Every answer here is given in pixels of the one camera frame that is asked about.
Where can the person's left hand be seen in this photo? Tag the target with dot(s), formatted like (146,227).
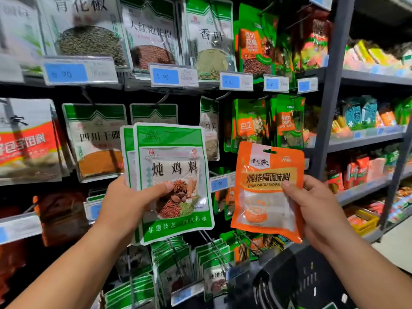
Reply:
(125,209)

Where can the person's right hand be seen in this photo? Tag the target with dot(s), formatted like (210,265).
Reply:
(325,219)

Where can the green white stew seasoning packet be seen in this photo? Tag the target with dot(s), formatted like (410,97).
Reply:
(174,151)
(127,157)

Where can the black shopping basket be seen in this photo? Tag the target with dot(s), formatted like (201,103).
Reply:
(302,280)

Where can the clear orange powder packets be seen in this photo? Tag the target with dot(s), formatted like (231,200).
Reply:
(96,144)

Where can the row of green white packets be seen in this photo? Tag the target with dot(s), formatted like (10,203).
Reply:
(174,267)

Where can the orange seasoning packet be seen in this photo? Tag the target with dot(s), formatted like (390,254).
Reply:
(267,170)

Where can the row of clear green-top packets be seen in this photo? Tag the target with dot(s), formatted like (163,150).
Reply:
(129,292)

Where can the clear cinnamon packets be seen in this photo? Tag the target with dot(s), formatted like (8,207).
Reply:
(225,206)

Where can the clear chili powder packets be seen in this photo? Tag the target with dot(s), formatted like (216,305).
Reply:
(154,112)

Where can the green leaf packets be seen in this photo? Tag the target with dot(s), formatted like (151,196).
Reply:
(286,122)

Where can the white red-label packets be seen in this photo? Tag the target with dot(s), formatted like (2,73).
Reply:
(29,144)

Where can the clear white-slice packets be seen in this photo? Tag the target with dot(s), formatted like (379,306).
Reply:
(209,125)

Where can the green white-slice packets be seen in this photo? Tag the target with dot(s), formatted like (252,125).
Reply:
(248,125)

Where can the clear green peppercorn packets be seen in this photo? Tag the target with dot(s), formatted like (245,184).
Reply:
(90,38)

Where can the clear red peppercorn packets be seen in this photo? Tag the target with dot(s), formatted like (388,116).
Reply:
(151,35)

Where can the red green packets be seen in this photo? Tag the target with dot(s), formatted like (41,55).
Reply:
(315,35)

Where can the green red-peppercorn packets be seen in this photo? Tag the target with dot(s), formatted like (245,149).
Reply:
(254,41)

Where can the clear dried-leaf packets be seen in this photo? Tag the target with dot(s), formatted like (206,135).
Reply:
(212,35)

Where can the person's left forearm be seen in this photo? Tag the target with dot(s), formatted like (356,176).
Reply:
(64,273)

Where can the person's right forearm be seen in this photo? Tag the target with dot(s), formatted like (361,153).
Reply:
(373,273)

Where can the row of red orange packets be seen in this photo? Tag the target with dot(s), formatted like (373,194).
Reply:
(351,171)

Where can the row of teal yellow packets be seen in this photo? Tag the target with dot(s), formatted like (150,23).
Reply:
(354,116)

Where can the row of yellow snack packets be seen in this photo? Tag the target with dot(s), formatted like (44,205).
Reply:
(373,56)

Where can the yellow display trays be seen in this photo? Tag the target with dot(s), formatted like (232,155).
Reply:
(364,222)

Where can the gray metal shelving unit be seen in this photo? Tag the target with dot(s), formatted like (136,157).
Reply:
(331,61)

